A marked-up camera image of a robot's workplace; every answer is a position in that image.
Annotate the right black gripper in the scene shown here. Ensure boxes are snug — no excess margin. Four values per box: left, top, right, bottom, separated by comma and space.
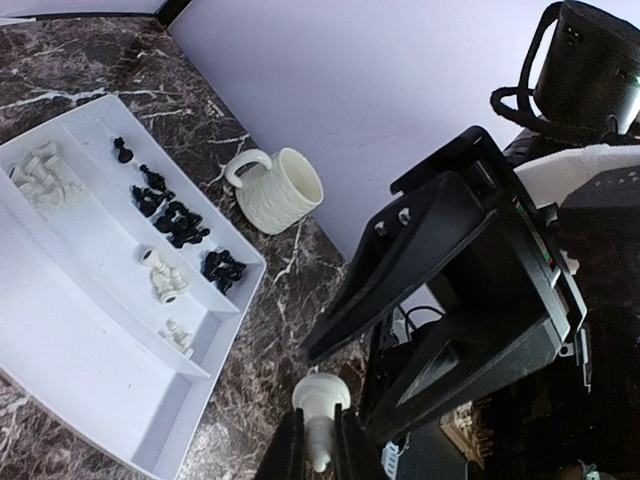
301, 126, 588, 444

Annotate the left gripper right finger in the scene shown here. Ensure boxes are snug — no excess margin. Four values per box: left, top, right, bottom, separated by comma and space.
333, 404, 385, 480

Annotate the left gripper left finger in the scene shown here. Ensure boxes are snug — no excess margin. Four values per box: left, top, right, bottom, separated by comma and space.
254, 409, 306, 480

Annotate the white king chess piece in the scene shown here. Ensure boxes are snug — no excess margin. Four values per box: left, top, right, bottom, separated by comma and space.
291, 372, 351, 473

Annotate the white plastic compartment tray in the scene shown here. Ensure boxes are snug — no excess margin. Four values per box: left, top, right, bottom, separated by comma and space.
1, 95, 266, 479

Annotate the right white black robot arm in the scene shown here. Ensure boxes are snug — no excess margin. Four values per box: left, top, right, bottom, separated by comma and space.
303, 1, 639, 479

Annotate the pile of black chess pieces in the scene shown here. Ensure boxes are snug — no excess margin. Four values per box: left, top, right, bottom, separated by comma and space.
98, 134, 260, 305

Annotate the pile of white chess pieces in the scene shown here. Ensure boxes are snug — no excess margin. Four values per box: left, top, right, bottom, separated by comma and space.
4, 139, 196, 359

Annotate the cream ribbed mug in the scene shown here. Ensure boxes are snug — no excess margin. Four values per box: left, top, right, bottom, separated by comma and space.
224, 147, 324, 235

